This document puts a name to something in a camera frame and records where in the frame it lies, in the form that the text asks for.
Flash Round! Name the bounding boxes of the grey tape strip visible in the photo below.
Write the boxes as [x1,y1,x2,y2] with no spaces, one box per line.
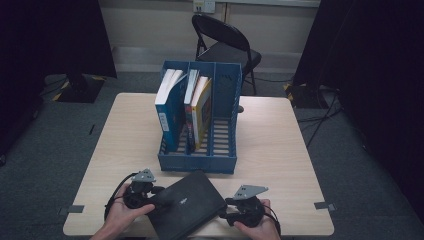
[313,201,337,212]
[58,204,85,216]

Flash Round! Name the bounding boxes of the black floor cables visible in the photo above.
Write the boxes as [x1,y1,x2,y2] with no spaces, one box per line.
[296,89,345,149]

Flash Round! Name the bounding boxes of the black stand base yellow tape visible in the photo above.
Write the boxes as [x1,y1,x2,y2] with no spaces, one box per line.
[283,81,341,109]
[51,73,107,104]

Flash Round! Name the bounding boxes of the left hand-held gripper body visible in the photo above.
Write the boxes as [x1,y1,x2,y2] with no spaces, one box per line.
[123,168,157,210]

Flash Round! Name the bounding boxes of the yellow book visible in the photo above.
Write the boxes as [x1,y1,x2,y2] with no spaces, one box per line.
[191,76,213,151]

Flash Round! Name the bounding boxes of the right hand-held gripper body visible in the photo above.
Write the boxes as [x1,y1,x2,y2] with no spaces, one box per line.
[226,184,269,229]

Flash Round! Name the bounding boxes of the red illustrated book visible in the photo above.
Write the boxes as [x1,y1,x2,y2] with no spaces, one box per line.
[183,68,201,151]

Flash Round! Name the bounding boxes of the hand-held gripper black cable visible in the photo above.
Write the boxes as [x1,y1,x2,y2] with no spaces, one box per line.
[264,204,283,235]
[103,172,138,222]

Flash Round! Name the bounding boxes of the person's left hand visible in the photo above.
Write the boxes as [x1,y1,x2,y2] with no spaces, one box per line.
[104,183,156,234]

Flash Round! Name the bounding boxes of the person's right hand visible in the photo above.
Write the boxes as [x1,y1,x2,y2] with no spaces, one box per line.
[233,198,282,240]

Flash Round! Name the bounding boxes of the blue book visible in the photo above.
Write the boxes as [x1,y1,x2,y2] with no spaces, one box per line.
[154,68,188,153]

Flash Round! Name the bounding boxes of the black curtain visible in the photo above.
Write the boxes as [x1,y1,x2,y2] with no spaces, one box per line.
[292,0,424,221]
[0,0,118,158]

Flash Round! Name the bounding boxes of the blue plastic file rack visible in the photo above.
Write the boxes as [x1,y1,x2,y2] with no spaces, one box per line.
[157,60,243,175]

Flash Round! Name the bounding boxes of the white wall cable trunking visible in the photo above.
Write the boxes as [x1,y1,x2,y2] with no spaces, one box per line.
[215,0,321,23]

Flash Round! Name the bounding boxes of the white wall socket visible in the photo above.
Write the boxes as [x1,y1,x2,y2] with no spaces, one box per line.
[193,0,217,14]

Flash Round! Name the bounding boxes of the right hand-held gripper black cable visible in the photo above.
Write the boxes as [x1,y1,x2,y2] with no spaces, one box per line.
[264,204,283,235]

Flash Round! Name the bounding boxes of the black folding chair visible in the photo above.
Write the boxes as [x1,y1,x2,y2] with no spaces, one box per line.
[191,13,263,97]

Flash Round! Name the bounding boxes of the left hand-held gripper black cable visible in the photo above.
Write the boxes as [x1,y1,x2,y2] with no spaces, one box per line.
[103,172,138,222]

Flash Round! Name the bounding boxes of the black book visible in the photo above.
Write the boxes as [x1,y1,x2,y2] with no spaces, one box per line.
[146,170,228,240]

